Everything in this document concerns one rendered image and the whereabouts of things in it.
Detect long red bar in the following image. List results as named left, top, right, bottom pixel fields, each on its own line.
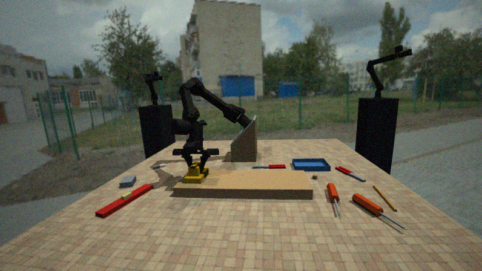
left=95, top=184, right=153, bottom=218

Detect thin yellow stick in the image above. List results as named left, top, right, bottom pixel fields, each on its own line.
left=373, top=185, right=397, bottom=212

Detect orange-handled awl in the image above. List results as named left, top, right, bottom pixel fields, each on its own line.
left=326, top=183, right=340, bottom=214
left=351, top=193, right=407, bottom=230

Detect blue rectangular tray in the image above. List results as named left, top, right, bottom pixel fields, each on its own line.
left=292, top=158, right=331, bottom=172

